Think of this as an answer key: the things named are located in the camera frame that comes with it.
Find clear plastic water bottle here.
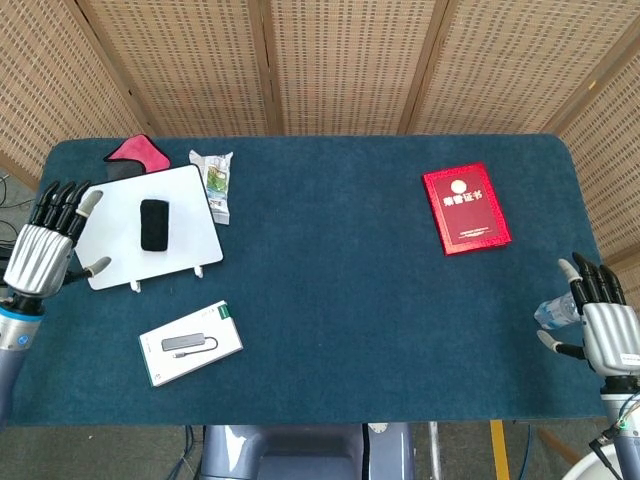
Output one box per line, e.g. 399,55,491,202
533,293,584,331

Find white USB hub box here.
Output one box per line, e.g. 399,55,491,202
138,300,245,388

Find bamboo folding screen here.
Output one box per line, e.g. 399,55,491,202
0,0,640,301

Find black whiteboard eraser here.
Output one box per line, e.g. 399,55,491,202
139,198,170,253

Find red certificate book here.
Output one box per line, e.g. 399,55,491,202
422,161,513,257

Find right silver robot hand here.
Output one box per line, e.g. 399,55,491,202
536,252,640,376

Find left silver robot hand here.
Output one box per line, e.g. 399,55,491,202
3,179,112,301

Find white green snack packet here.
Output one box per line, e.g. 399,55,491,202
188,149,235,227

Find black floor cables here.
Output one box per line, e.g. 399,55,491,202
0,172,32,264

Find metal table leg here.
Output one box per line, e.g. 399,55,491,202
427,422,442,480

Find blue table mat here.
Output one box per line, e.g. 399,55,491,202
0,133,614,427

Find blue floor cable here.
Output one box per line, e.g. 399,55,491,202
167,424,202,480

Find pink microfibre cloth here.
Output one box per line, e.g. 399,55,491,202
103,134,171,181

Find white board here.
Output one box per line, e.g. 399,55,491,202
73,163,224,292

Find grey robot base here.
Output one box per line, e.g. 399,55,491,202
199,423,416,480

